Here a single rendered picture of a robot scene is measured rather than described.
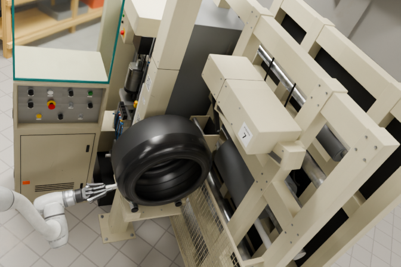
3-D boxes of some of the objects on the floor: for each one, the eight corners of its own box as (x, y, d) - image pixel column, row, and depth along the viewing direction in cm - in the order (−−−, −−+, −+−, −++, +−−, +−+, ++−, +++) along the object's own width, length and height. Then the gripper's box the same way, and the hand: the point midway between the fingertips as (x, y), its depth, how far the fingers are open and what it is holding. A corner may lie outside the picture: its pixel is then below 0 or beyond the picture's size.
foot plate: (98, 214, 296) (98, 213, 295) (129, 210, 309) (129, 209, 307) (102, 244, 279) (103, 242, 277) (135, 238, 291) (136, 236, 290)
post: (107, 220, 295) (196, -119, 144) (122, 219, 301) (224, -109, 151) (109, 235, 286) (207, -110, 136) (126, 232, 292) (236, -101, 142)
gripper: (74, 202, 188) (119, 191, 195) (72, 183, 196) (115, 173, 203) (77, 210, 193) (120, 198, 200) (74, 191, 202) (116, 180, 208)
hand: (111, 187), depth 201 cm, fingers closed
